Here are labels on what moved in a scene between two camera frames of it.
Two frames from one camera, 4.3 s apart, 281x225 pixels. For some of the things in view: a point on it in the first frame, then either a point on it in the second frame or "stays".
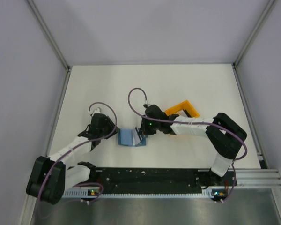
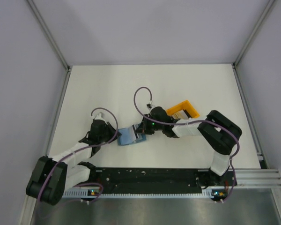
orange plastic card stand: x=186 y=105 stays
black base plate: x=157 y=180 stays
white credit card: x=136 y=138 to x=139 y=136
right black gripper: x=144 y=130 stays
